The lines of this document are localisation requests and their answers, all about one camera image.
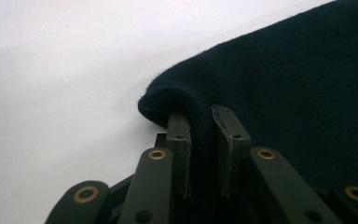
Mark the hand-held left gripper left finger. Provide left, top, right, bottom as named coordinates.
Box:
left=166, top=110, right=192, bottom=199

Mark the navy knit vest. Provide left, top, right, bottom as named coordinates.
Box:
left=137, top=0, right=358, bottom=224

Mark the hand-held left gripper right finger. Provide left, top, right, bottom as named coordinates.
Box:
left=211, top=105, right=252, bottom=199

